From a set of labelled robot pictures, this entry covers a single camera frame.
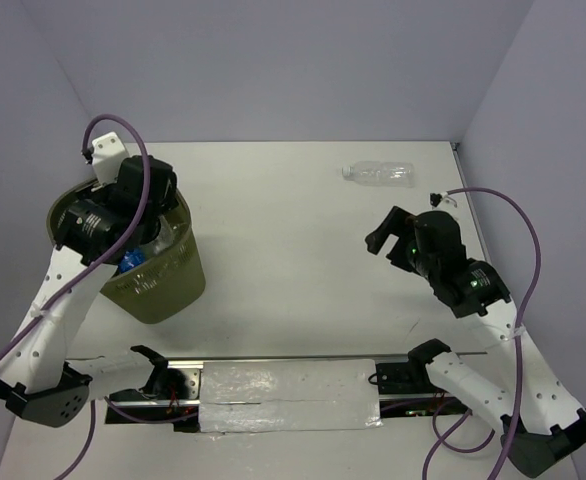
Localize olive green mesh bin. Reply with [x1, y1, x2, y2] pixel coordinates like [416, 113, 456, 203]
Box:
[47, 174, 206, 324]

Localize silver foil covered plate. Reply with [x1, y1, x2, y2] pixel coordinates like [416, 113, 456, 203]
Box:
[198, 359, 382, 433]

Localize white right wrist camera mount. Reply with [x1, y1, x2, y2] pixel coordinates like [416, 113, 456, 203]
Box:
[429, 192, 457, 209]

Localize aluminium table edge rail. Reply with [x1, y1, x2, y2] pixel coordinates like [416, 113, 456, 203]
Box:
[103, 349, 489, 426]

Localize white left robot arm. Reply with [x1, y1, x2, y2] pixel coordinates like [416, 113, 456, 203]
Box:
[0, 156, 178, 428]

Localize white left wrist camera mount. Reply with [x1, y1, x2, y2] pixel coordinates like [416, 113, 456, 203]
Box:
[88, 131, 129, 187]

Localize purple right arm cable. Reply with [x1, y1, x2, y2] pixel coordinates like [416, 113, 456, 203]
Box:
[420, 187, 543, 480]

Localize clear square plastic bottle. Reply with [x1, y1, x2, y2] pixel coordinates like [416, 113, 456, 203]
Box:
[342, 161, 415, 188]

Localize blue label plastic bottle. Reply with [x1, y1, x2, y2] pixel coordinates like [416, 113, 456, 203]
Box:
[118, 248, 146, 274]

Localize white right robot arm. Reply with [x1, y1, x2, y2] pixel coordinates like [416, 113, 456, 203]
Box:
[365, 207, 586, 478]

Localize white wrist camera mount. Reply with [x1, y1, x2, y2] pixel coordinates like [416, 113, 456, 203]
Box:
[88, 131, 129, 187]
[429, 192, 457, 209]

